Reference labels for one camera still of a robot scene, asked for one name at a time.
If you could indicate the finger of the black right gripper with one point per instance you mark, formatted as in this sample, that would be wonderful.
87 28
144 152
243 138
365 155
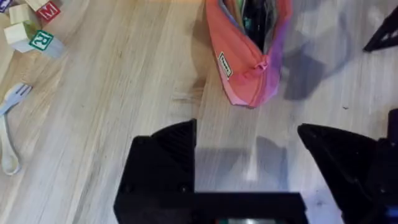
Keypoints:
385 34

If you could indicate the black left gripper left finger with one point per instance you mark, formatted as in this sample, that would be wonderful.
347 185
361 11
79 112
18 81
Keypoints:
161 168

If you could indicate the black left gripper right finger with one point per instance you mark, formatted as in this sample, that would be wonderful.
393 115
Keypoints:
351 168

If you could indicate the orange and purple zip bag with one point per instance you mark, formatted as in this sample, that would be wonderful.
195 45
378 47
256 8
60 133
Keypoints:
245 65

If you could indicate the white plastic fork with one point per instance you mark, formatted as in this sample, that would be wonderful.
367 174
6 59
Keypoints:
14 96

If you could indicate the heap of lettered toy blocks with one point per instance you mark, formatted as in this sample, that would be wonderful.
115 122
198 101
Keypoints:
31 29

